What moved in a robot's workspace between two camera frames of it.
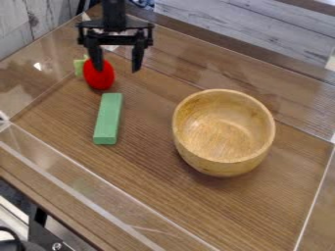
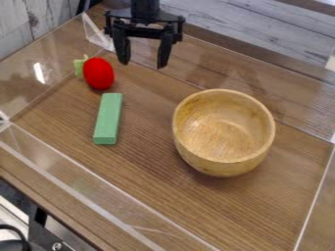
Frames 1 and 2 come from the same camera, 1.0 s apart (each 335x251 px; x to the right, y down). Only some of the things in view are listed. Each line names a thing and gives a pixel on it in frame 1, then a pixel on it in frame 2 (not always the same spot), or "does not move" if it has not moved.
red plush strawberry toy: x=99 y=79 does not move
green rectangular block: x=108 y=119 does not move
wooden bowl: x=224 y=130 does not move
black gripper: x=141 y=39 to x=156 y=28
